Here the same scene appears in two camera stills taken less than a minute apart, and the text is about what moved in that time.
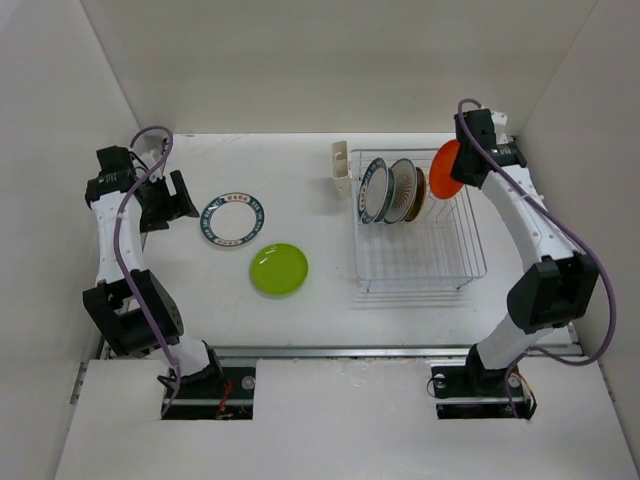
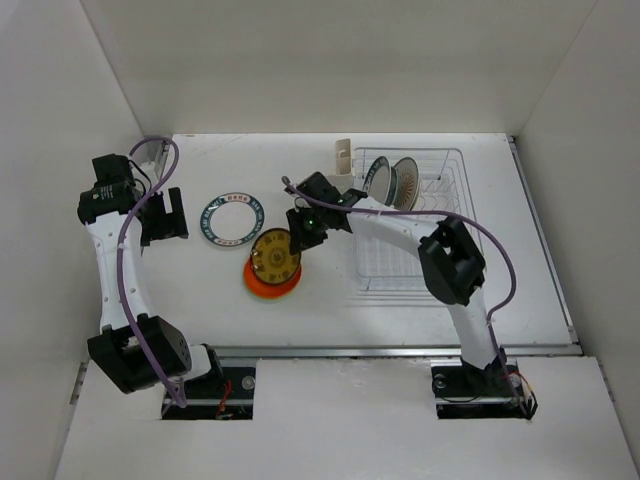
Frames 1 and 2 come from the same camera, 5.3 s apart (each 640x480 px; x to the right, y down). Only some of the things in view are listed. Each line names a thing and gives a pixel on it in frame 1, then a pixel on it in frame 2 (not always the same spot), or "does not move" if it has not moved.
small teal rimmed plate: [231, 219] does not move
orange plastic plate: [444, 185] -> [268, 289]
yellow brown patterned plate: [419, 196] -> [272, 257]
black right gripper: [455, 172] -> [299, 239]
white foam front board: [338, 419] does not move
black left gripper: [175, 206] -> [170, 224]
